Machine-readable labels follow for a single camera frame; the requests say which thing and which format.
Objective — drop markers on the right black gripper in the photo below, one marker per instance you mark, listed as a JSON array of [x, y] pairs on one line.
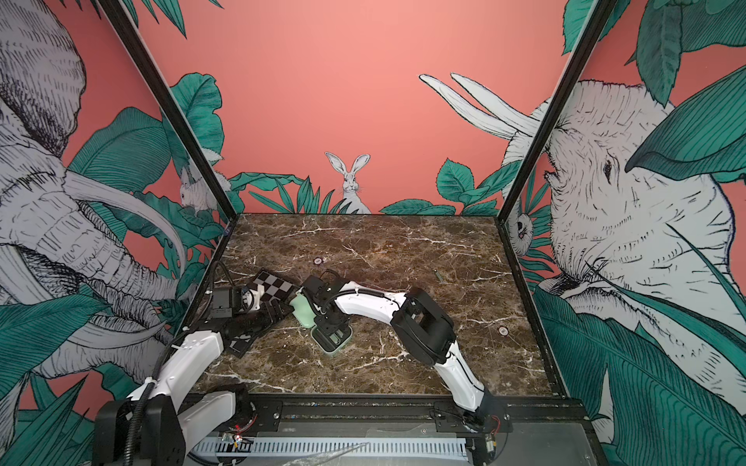
[[325, 328]]

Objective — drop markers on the mint green nail clipper case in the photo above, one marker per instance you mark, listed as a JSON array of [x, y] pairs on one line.
[[330, 334]]

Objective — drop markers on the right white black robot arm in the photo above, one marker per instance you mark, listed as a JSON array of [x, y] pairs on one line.
[[423, 328]]

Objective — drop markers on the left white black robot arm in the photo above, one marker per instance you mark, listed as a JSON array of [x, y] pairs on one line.
[[157, 424]]

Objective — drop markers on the black white checkerboard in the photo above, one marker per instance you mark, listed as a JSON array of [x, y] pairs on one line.
[[242, 331]]

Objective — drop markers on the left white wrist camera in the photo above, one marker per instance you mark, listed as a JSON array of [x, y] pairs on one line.
[[251, 298]]

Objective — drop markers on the black front mounting rail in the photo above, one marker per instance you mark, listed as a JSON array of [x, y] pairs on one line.
[[270, 411]]

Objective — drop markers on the white slotted cable duct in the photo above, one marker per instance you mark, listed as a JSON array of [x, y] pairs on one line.
[[437, 448]]

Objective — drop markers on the left black frame post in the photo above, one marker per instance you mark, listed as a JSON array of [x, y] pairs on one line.
[[130, 38]]

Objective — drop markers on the black frame post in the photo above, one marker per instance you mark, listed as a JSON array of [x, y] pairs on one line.
[[130, 38], [592, 29]]

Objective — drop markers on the right black frame post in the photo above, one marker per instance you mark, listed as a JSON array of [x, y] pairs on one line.
[[592, 29]]

